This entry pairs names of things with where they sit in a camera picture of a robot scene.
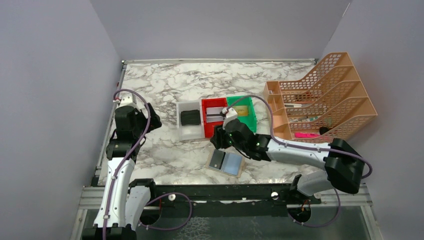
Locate beige card holder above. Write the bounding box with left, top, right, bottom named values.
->
left=205, top=149, right=245, bottom=178

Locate orange mesh file organizer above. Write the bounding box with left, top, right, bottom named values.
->
left=263, top=52, right=378, bottom=143

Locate gold credit card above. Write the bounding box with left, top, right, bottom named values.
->
left=233, top=105, right=249, bottom=117

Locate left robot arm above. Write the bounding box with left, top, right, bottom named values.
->
left=82, top=103, right=162, bottom=240

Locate pink highlighter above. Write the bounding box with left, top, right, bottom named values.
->
left=294, top=132, right=321, bottom=139

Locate white card stack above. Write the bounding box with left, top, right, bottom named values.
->
left=205, top=106, right=224, bottom=123

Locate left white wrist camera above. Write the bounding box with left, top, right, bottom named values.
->
left=113, top=94, right=138, bottom=109

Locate red plastic bin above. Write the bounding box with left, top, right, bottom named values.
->
left=201, top=97, right=228, bottom=139

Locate green white pen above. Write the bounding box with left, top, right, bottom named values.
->
left=299, top=116, right=320, bottom=122

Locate green plastic bin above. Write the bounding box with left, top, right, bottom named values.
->
left=234, top=97, right=257, bottom=133

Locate aluminium frame rail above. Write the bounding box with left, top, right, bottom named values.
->
left=78, top=184, right=373, bottom=210

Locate black credit card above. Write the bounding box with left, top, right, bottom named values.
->
left=180, top=109, right=202, bottom=126

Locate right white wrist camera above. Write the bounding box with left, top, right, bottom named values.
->
left=221, top=107, right=238, bottom=129

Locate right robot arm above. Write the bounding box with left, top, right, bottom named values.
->
left=210, top=119, right=365, bottom=204

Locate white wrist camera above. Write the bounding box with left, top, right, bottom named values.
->
left=113, top=94, right=138, bottom=109
left=221, top=107, right=238, bottom=129

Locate black mounting rail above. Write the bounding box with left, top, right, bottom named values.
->
left=125, top=178, right=321, bottom=231

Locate white plastic bin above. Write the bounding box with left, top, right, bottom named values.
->
left=176, top=99, right=205, bottom=141

